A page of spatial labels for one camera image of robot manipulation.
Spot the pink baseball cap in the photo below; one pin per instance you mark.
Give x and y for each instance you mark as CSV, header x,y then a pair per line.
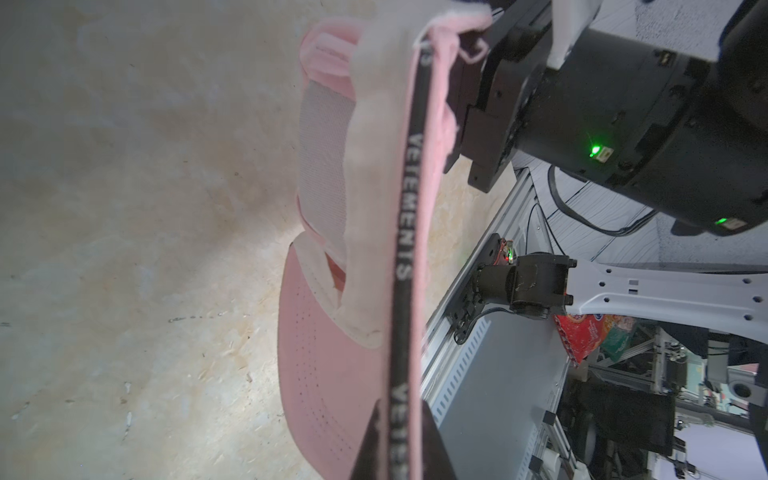
x,y
375,131

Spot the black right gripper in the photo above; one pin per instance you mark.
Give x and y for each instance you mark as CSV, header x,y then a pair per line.
x,y
684,136

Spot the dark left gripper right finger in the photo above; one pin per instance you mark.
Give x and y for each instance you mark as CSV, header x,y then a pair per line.
x,y
435,459

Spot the aluminium front rail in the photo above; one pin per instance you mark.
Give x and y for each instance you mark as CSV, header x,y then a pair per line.
x,y
445,364

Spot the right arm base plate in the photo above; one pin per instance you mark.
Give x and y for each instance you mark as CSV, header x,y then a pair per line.
x,y
466,304

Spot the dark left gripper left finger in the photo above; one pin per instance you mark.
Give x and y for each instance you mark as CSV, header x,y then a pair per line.
x,y
366,465

